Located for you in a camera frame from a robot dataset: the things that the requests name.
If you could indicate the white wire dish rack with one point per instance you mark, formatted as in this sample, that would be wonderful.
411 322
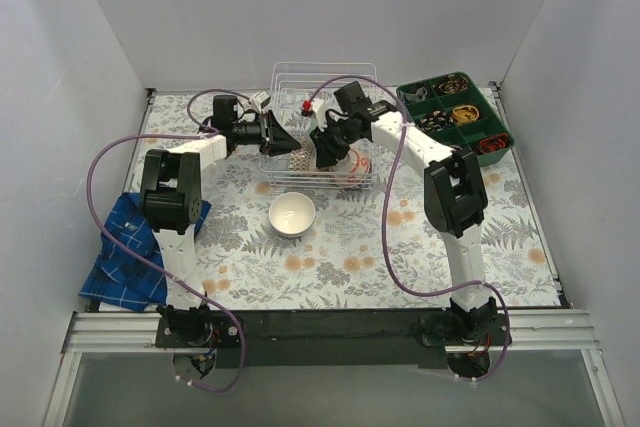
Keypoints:
294 82

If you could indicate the orange floral bowl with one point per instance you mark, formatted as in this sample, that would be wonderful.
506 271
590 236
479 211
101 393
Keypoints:
356 163

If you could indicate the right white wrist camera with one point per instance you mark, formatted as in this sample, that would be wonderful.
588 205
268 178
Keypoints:
317 110

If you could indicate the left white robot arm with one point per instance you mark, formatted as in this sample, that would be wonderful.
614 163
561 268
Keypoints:
171 185

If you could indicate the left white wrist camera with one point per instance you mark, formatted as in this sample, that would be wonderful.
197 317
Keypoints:
260 100

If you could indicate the floral table mat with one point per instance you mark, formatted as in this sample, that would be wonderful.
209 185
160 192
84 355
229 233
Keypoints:
371 248

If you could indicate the brown patterned small bowl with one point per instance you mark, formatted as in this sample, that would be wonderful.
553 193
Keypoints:
300 160

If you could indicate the white bowl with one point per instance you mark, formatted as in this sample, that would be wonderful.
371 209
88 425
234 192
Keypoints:
292 214

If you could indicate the blue plaid cloth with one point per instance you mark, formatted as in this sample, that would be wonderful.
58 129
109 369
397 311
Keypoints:
125 272

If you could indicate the green divided organizer tray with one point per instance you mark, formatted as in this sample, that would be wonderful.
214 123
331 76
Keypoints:
451 109

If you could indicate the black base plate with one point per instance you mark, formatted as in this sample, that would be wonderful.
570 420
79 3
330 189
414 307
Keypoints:
328 337

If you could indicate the aluminium frame rail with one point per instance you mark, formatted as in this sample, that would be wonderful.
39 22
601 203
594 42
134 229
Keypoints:
531 330

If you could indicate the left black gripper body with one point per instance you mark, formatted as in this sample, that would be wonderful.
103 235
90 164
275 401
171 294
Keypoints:
266 132

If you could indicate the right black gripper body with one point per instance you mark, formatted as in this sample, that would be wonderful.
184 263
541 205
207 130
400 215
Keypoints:
329 136

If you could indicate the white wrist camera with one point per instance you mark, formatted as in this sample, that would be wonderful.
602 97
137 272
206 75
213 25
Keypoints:
317 110
260 100

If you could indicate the celadon green bowl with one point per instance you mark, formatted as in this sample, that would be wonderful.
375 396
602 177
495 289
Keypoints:
312 126

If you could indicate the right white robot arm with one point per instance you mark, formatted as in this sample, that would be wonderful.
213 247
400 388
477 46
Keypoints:
454 193

